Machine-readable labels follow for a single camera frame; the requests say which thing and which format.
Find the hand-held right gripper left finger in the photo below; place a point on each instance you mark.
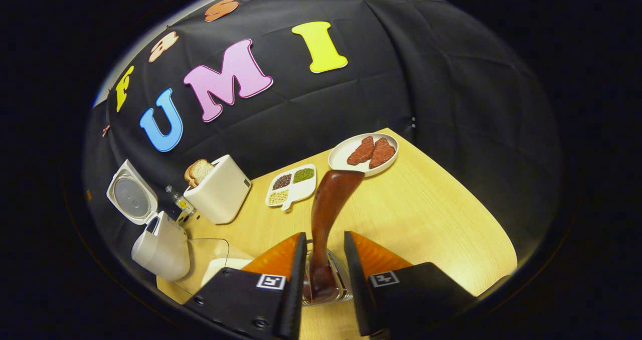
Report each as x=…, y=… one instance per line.
x=293, y=300

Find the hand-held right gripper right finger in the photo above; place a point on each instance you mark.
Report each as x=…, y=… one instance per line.
x=353, y=290

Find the brown wooden spoon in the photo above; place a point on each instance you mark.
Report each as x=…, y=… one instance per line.
x=328, y=204

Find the clear container of white rice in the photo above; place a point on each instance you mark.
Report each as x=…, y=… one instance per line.
x=210, y=252

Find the white rice cooker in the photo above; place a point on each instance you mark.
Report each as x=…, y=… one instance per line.
x=165, y=254

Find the white divided dish of beans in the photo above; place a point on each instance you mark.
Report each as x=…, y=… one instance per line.
x=301, y=192

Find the white toaster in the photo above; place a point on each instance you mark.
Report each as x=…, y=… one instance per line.
x=220, y=194

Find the white round plate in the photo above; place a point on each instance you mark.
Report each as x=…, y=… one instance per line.
x=340, y=154

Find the red meat slice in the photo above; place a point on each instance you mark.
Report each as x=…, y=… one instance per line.
x=382, y=153
x=361, y=151

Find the small glass bottle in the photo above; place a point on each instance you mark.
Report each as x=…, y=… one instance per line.
x=180, y=202

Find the bread slice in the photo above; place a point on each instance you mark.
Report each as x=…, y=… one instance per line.
x=203, y=170
x=189, y=177

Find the black backdrop cloth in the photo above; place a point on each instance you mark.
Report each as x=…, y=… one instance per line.
x=451, y=104

